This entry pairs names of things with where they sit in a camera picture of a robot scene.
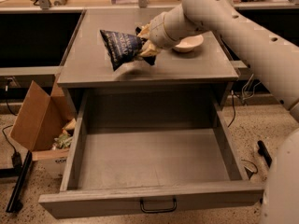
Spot black floor rail left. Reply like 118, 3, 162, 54
6, 151, 32, 213

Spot black drawer handle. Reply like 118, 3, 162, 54
139, 198, 178, 214

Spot snack packets in box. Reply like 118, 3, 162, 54
51, 119, 77, 150

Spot open grey top drawer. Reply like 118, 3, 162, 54
39, 91, 263, 218

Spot grey cabinet with counter top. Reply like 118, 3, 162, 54
58, 7, 238, 119

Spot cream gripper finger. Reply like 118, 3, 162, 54
137, 24, 150, 39
139, 40, 162, 57

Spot black power adapter with cable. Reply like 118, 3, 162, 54
2, 125, 22, 169

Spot brown cardboard box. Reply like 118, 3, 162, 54
10, 77, 75, 178

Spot blue chip bag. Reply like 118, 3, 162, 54
100, 27, 156, 71

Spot black floor rail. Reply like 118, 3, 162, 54
257, 140, 272, 167
6, 151, 32, 213

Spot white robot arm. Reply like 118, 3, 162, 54
141, 0, 299, 224

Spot black floor rail right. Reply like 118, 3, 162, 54
257, 140, 272, 167

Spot white paper bowl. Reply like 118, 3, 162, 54
173, 35, 204, 53

